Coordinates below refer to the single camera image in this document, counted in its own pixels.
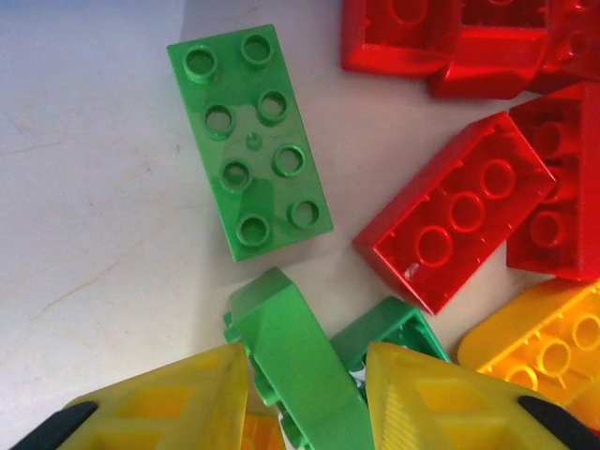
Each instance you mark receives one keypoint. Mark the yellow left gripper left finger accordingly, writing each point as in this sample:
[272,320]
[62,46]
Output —
[187,398]

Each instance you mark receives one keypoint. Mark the green lego brick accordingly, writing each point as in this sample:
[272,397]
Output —
[300,356]
[375,328]

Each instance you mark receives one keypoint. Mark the green lego plate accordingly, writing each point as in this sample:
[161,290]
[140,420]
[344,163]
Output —
[248,140]

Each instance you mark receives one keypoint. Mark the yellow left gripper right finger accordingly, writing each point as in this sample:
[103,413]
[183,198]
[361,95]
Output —
[422,403]

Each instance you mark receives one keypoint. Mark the orange-yellow lego piece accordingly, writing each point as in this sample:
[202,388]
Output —
[260,433]

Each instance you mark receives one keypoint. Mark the red lego brick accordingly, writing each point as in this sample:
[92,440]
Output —
[450,215]
[576,42]
[398,37]
[492,61]
[572,187]

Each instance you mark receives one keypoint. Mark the yellow lego brick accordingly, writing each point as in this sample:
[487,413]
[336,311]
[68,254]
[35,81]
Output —
[539,337]

